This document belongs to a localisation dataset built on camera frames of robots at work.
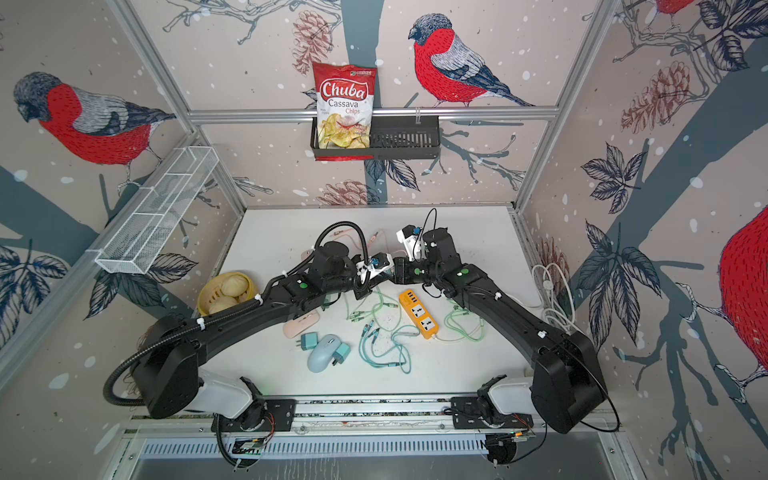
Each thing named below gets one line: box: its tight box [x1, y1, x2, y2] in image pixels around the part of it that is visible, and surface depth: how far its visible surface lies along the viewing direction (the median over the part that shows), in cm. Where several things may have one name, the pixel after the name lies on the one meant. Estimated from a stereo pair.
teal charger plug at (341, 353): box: [332, 342, 351, 366], surface depth 83 cm
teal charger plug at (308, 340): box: [296, 332, 319, 351], surface depth 85 cm
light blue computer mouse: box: [307, 334, 341, 373], surface depth 83 cm
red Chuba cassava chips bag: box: [312, 62, 378, 161], surface depth 86 cm
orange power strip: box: [398, 289, 439, 339], surface depth 90 cm
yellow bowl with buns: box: [197, 272, 256, 318], surface depth 94 cm
